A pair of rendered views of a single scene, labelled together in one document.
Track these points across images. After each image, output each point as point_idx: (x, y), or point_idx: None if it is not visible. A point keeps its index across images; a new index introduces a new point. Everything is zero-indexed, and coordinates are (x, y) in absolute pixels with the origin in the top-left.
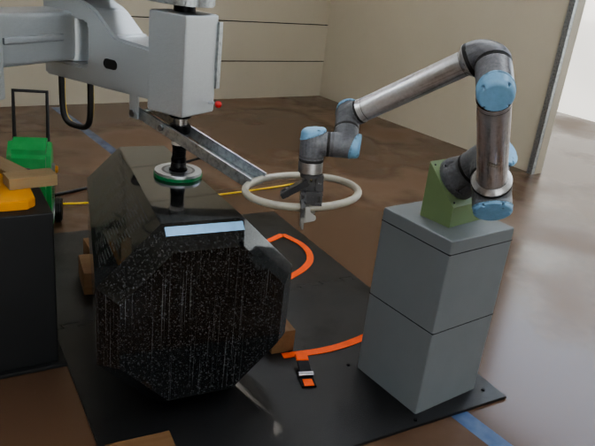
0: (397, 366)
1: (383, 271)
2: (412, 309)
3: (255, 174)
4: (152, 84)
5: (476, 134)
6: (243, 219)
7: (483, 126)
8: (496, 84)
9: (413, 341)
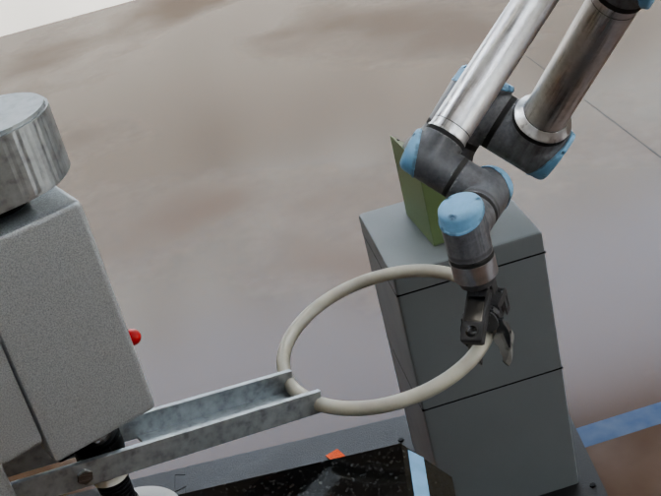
0: (523, 456)
1: (437, 360)
2: (513, 366)
3: (274, 390)
4: (51, 402)
5: (582, 58)
6: (403, 446)
7: (614, 39)
8: None
9: (535, 402)
